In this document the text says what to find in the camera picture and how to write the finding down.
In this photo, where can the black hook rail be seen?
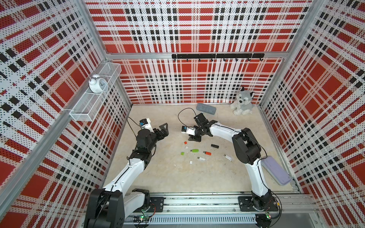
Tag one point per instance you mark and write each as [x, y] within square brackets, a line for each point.
[248, 56]

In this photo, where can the grey husky plush toy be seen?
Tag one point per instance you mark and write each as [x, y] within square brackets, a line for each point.
[243, 102]

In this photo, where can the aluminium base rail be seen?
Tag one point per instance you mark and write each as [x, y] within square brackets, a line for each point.
[219, 208]

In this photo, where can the white usb drive right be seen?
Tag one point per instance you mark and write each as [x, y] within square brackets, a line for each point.
[228, 157]

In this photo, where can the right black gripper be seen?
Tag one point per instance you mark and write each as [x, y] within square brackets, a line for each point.
[193, 137]

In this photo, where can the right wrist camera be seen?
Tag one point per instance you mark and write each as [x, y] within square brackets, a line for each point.
[188, 130]

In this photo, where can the white wire mesh shelf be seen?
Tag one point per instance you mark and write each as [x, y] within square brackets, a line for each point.
[89, 105]

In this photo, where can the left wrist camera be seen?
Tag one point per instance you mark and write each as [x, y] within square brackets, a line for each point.
[146, 124]

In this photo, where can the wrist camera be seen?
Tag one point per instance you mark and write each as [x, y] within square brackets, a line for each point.
[188, 130]
[146, 124]

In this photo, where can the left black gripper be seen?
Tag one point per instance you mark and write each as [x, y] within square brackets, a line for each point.
[165, 132]

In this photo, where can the white alarm clock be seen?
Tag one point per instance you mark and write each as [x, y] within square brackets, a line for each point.
[97, 84]

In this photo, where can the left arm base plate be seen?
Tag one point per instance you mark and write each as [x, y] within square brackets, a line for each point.
[155, 204]

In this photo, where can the lavender plastic box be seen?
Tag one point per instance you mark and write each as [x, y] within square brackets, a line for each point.
[276, 171]

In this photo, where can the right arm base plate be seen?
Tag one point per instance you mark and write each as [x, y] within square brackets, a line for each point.
[246, 205]

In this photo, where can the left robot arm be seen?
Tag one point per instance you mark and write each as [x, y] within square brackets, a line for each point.
[110, 206]

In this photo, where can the grey rectangular case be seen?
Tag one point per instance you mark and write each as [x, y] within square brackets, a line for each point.
[206, 108]

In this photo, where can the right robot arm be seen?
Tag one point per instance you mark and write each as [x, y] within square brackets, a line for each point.
[247, 150]

